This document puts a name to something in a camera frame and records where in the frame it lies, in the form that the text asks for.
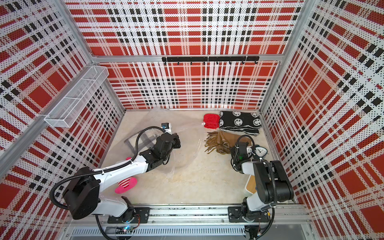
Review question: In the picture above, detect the cream grey plaid scarf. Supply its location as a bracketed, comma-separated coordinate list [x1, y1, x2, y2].
[124, 129, 162, 153]

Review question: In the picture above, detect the brown plaid scarf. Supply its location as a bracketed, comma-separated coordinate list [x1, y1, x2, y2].
[205, 131, 240, 155]

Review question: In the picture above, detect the clear plastic vacuum bag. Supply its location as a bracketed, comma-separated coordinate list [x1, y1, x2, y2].
[122, 110, 204, 175]

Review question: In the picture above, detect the black smiley face scarf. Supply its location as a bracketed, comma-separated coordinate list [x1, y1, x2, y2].
[219, 111, 262, 136]

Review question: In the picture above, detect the red knitted scarf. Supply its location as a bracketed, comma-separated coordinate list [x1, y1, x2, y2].
[203, 114, 220, 130]

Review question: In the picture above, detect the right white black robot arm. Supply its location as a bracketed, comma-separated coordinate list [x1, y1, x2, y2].
[230, 142, 294, 213]

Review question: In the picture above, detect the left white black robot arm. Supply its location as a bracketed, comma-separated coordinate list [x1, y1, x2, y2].
[49, 127, 181, 222]

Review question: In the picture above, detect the teal alarm clock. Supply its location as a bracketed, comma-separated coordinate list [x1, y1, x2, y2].
[253, 146, 268, 159]

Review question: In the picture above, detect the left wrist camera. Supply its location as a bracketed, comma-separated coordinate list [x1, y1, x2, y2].
[162, 123, 172, 134]

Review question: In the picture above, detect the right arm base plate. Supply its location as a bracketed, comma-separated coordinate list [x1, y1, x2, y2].
[228, 206, 270, 223]

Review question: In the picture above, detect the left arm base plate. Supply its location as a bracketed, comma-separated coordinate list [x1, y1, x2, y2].
[108, 207, 151, 224]

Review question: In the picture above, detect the aluminium front rail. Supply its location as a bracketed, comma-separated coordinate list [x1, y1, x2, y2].
[60, 204, 316, 240]

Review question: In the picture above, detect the black wall hook rail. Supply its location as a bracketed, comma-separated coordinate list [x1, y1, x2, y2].
[162, 56, 260, 64]

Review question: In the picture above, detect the white wire mesh basket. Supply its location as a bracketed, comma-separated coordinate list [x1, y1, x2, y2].
[45, 66, 109, 128]

